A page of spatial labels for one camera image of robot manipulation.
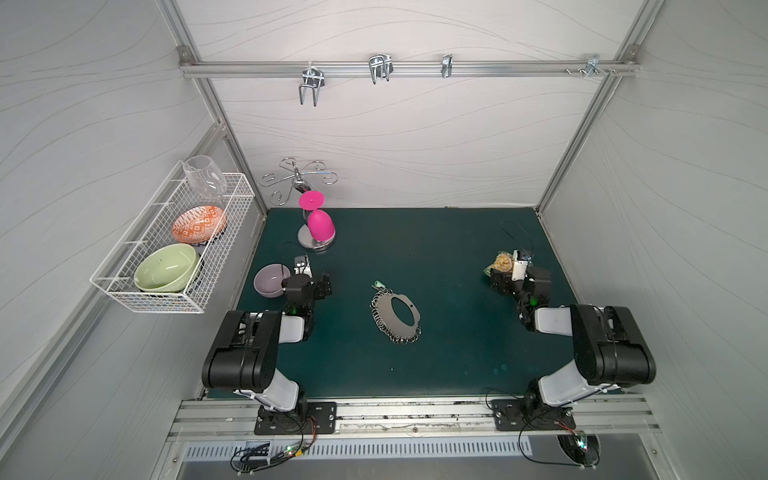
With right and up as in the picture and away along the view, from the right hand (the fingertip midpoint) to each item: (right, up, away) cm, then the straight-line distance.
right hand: (510, 267), depth 95 cm
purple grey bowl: (-79, -4, +1) cm, 79 cm away
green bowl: (-85, +4, -35) cm, 92 cm away
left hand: (-65, -2, -1) cm, 65 cm away
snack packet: (+1, +1, +8) cm, 9 cm away
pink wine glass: (-61, +14, -3) cm, 63 cm away
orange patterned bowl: (-86, +13, -23) cm, 90 cm away
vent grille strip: (-30, -41, -25) cm, 57 cm away
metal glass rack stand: (-67, +25, -2) cm, 72 cm away
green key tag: (-43, -6, +3) cm, 43 cm away
